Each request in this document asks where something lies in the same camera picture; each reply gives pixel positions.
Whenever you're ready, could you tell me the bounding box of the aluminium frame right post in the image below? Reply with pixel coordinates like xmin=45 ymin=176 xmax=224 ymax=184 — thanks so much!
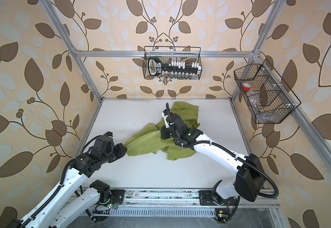
xmin=229 ymin=0 xmax=286 ymax=103

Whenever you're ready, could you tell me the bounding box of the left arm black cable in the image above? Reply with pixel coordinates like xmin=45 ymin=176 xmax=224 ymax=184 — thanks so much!
xmin=84 ymin=207 xmax=110 ymax=223

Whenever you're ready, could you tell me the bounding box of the black tool set in basket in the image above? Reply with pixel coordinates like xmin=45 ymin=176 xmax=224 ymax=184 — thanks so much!
xmin=146 ymin=57 xmax=203 ymax=80

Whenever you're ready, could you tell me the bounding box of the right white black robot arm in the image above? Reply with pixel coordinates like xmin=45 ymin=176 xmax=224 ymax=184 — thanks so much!
xmin=160 ymin=110 xmax=279 ymax=204

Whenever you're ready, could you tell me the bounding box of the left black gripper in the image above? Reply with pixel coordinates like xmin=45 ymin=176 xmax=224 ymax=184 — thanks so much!
xmin=100 ymin=142 xmax=128 ymax=165

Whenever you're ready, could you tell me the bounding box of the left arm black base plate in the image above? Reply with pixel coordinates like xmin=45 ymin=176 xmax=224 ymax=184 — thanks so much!
xmin=97 ymin=189 xmax=125 ymax=207

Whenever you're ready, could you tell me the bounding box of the black wire basket back wall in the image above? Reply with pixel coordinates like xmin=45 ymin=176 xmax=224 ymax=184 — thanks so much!
xmin=142 ymin=45 xmax=203 ymax=80

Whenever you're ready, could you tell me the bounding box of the aluminium frame post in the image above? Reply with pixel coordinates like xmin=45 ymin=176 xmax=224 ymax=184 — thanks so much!
xmin=39 ymin=0 xmax=102 ymax=102
xmin=229 ymin=0 xmax=286 ymax=103

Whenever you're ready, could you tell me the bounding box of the aluminium frame back crossbar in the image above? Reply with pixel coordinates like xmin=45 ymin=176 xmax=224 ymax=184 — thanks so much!
xmin=75 ymin=50 xmax=254 ymax=58

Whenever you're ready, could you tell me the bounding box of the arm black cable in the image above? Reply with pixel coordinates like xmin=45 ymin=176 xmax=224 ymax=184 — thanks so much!
xmin=214 ymin=196 xmax=240 ymax=223
xmin=84 ymin=207 xmax=110 ymax=223

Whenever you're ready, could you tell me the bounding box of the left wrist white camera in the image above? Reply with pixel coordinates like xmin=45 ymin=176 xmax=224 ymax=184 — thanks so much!
xmin=103 ymin=131 xmax=113 ymax=137

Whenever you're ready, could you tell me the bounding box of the red-capped item in basket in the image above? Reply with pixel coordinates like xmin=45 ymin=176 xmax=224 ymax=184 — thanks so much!
xmin=242 ymin=82 xmax=252 ymax=92

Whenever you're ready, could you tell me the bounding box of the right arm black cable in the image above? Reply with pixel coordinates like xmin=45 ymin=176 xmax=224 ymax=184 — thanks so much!
xmin=214 ymin=196 xmax=240 ymax=223

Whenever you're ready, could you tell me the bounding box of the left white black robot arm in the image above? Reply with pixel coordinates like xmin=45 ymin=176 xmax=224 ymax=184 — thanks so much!
xmin=6 ymin=132 xmax=127 ymax=228

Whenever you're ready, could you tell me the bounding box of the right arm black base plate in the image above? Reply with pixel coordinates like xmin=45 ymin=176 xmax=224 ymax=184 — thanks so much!
xmin=198 ymin=190 xmax=238 ymax=207

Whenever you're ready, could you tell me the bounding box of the black wire basket right wall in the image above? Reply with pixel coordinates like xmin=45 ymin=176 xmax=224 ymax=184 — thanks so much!
xmin=234 ymin=59 xmax=301 ymax=124

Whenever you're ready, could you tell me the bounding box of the black wire basket wall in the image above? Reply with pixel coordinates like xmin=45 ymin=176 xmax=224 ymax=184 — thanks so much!
xmin=234 ymin=59 xmax=301 ymax=124
xmin=142 ymin=45 xmax=203 ymax=80

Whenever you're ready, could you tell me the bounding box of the aluminium frame left post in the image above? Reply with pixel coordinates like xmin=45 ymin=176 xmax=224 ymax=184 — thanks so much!
xmin=39 ymin=0 xmax=102 ymax=102

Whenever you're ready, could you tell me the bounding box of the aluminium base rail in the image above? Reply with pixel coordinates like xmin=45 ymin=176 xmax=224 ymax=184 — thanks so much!
xmin=62 ymin=188 xmax=280 ymax=209

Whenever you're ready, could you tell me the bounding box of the green zip-up hooded jacket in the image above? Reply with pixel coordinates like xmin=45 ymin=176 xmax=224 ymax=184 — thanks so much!
xmin=123 ymin=101 xmax=201 ymax=161

